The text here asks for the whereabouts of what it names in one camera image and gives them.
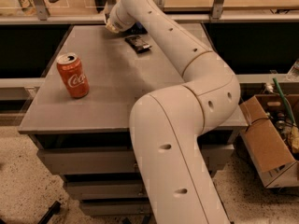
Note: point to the green stick in box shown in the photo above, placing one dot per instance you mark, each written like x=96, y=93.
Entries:
x=285, y=102

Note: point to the dark snack bar wrapper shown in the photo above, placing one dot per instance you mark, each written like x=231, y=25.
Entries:
x=137, y=43

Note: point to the top grey drawer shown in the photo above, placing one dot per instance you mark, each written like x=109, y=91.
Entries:
x=96, y=160

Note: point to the grey metal shelf rail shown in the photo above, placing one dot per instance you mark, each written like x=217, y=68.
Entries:
x=84, y=11

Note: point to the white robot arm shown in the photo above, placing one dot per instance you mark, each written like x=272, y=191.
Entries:
x=165, y=124

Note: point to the dark blue chip bag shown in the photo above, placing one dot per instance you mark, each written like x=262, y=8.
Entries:
x=138, y=29

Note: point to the bottom grey drawer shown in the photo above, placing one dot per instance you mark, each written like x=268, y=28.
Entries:
x=119, y=208

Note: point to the red Coca-Cola can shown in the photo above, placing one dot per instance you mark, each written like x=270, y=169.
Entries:
x=71, y=71

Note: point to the black object on floor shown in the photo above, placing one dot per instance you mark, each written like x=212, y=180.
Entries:
x=53, y=210

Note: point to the middle grey drawer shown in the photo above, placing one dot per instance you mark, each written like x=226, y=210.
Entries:
x=113, y=189

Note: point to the cardboard box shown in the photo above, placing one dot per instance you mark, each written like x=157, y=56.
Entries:
x=274, y=162

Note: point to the grey drawer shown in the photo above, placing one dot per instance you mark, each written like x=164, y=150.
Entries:
x=96, y=160
x=119, y=208
x=113, y=189

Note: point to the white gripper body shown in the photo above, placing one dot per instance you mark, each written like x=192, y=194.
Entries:
x=116, y=23

